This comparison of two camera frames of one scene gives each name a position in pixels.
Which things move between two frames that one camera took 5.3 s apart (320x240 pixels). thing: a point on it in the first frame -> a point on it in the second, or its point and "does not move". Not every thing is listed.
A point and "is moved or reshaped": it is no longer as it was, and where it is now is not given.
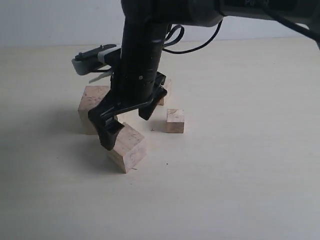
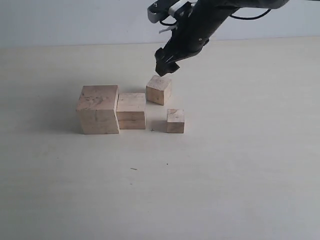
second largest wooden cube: (129, 147) is moved or reshaped
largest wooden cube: (92, 96) does not move
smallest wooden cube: (175, 121) does not move
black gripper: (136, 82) -> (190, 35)
